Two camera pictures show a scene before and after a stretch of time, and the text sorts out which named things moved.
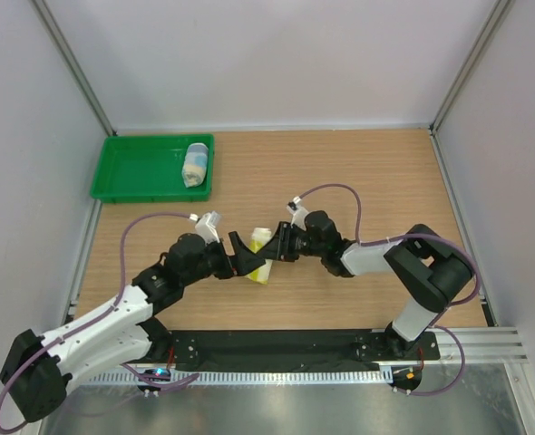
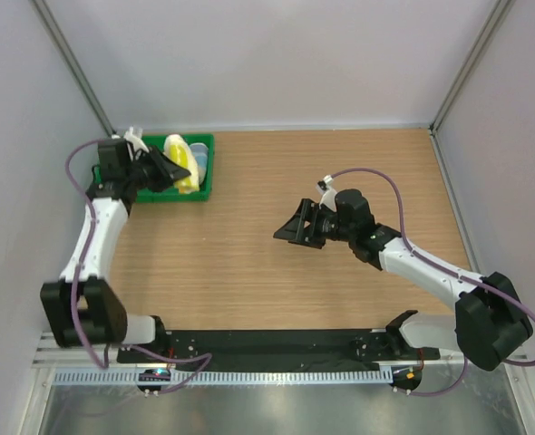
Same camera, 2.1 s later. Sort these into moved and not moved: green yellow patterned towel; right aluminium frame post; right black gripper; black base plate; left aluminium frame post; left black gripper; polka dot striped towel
Moved: right black gripper; left black gripper; green yellow patterned towel
Not moved: polka dot striped towel; left aluminium frame post; black base plate; right aluminium frame post
